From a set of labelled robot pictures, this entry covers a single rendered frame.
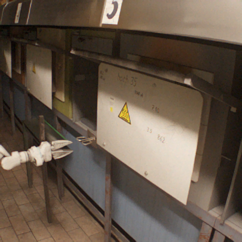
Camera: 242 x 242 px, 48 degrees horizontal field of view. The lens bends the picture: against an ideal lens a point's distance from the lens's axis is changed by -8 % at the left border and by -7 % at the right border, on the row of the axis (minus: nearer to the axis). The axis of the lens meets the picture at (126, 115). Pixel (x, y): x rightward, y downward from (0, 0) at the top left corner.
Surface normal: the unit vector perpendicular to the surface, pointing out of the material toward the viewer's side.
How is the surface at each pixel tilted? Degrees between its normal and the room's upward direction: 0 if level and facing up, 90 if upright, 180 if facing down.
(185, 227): 90
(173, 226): 90
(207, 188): 90
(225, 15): 79
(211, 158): 90
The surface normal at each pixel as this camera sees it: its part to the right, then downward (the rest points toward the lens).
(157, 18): -0.79, -0.04
